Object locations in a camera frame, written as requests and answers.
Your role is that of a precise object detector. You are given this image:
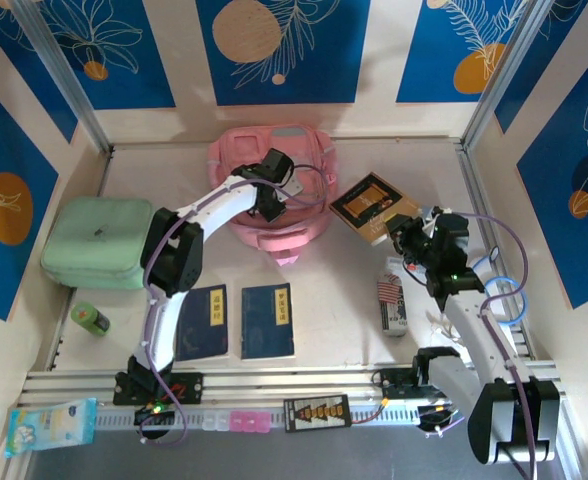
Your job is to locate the dark blue book yellow label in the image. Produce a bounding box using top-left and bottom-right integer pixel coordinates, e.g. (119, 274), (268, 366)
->
(174, 283), (230, 364)

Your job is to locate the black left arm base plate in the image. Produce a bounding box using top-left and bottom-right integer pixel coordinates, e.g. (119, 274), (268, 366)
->
(112, 372), (205, 406)

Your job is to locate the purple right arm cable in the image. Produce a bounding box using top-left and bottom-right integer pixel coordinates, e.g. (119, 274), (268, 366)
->
(461, 212), (538, 480)

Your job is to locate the blue cable ring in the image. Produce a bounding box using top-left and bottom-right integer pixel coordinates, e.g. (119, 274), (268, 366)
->
(472, 252), (530, 329)

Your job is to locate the white slotted cable duct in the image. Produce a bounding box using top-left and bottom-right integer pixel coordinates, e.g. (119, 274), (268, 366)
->
(93, 404), (421, 432)

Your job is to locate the aluminium side rail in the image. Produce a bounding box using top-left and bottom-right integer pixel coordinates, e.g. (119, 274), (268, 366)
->
(456, 142), (535, 364)
(47, 147), (115, 372)

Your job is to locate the pink plastic clip box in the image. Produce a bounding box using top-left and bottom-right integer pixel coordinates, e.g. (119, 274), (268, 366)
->
(228, 409), (270, 434)

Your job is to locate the black controller board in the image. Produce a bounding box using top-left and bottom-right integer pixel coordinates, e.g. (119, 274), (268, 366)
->
(417, 403), (459, 431)
(133, 403), (178, 427)

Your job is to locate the aluminium frame post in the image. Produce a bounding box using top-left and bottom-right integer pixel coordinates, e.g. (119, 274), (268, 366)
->
(461, 0), (550, 151)
(11, 0), (113, 154)

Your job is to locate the aluminium mounting rail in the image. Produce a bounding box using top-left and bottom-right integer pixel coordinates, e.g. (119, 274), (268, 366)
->
(18, 367), (568, 407)

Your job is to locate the clear plastic clip box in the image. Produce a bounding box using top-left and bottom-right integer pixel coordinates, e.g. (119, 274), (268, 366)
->
(201, 410), (231, 432)

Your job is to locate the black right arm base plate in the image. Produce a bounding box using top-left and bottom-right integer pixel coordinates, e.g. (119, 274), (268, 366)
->
(377, 368), (471, 401)

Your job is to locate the flag print pencil case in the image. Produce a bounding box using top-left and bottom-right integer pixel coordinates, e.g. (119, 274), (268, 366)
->
(376, 257), (418, 339)

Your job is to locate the pink backpack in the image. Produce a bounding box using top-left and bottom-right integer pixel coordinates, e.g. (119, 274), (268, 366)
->
(206, 124), (338, 266)

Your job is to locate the mint green fabric case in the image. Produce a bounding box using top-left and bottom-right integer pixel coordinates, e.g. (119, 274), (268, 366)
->
(40, 197), (155, 291)

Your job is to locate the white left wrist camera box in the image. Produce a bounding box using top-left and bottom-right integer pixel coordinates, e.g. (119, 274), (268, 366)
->
(282, 169), (309, 197)

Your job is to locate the brown paperback book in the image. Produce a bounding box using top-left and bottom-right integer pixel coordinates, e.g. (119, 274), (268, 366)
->
(328, 171), (423, 247)

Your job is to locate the black charging board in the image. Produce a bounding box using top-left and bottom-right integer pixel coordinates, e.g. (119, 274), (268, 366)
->
(282, 393), (353, 434)

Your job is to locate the orange power wire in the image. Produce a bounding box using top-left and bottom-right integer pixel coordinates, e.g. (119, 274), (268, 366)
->
(350, 397), (391, 425)

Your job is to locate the blue wet wipes packet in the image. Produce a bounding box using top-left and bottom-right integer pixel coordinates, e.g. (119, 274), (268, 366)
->
(4, 397), (99, 460)

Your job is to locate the dark blue book pale label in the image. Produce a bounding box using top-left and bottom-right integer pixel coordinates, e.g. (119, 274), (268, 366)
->
(240, 282), (296, 361)

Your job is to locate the small green bottle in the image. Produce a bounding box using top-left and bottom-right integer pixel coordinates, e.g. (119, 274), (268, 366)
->
(71, 301), (113, 339)

